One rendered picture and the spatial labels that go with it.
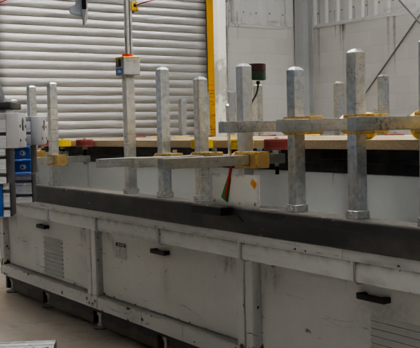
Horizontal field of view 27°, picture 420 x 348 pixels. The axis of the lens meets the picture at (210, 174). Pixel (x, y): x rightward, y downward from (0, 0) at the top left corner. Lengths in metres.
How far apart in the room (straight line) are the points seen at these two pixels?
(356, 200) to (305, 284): 0.66
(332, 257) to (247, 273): 0.73
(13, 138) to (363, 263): 0.96
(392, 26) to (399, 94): 0.93
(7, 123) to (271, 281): 1.17
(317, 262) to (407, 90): 9.51
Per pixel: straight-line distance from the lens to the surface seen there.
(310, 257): 2.46
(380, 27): 12.27
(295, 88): 2.44
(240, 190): 2.65
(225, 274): 3.23
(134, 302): 3.89
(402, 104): 11.93
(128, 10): 5.67
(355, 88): 2.25
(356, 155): 2.25
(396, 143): 2.42
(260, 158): 2.59
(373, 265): 2.28
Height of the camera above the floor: 0.94
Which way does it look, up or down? 3 degrees down
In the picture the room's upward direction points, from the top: 1 degrees counter-clockwise
